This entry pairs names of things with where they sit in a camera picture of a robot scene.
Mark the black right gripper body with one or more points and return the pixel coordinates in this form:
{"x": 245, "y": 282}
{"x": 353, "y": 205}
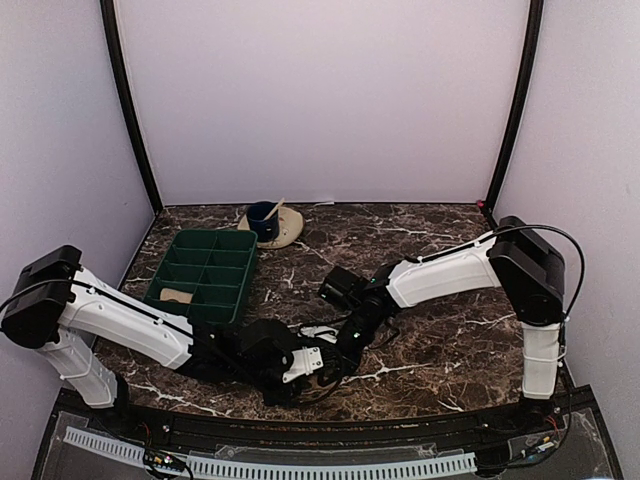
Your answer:
{"x": 352, "y": 357}

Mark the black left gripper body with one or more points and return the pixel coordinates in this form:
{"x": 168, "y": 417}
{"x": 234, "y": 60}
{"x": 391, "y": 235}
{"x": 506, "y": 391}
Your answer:
{"x": 274, "y": 397}

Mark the green plastic divided tray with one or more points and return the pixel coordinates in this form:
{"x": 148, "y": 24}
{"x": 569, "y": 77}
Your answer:
{"x": 217, "y": 266}

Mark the striped cream red sock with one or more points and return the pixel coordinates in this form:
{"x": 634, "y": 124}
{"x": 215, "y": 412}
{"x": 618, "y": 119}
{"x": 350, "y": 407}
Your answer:
{"x": 175, "y": 296}

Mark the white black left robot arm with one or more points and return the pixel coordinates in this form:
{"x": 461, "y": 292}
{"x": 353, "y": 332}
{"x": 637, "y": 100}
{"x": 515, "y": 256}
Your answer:
{"x": 56, "y": 299}

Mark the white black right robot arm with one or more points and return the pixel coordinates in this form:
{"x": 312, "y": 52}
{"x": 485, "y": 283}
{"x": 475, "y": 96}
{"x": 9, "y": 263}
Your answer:
{"x": 513, "y": 257}

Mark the cream ceramic saucer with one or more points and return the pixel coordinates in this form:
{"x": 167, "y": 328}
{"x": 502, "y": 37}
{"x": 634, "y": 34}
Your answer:
{"x": 291, "y": 226}

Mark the blue enamel mug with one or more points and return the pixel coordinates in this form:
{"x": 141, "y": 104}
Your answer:
{"x": 266, "y": 231}

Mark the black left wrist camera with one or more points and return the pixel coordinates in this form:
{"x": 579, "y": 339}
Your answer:
{"x": 306, "y": 361}

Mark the white slotted cable duct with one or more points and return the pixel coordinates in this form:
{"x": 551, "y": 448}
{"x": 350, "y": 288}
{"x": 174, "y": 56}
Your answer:
{"x": 234, "y": 462}

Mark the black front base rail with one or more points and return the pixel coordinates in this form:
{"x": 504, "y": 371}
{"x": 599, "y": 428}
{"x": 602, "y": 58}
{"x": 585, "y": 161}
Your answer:
{"x": 182, "y": 427}

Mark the black left corner post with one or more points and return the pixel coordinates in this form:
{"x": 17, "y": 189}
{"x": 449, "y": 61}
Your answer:
{"x": 121, "y": 80}

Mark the black corner post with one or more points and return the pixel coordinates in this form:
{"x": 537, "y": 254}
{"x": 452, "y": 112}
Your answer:
{"x": 121, "y": 80}
{"x": 521, "y": 89}

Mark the black right corner post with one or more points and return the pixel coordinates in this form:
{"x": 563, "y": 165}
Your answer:
{"x": 521, "y": 89}

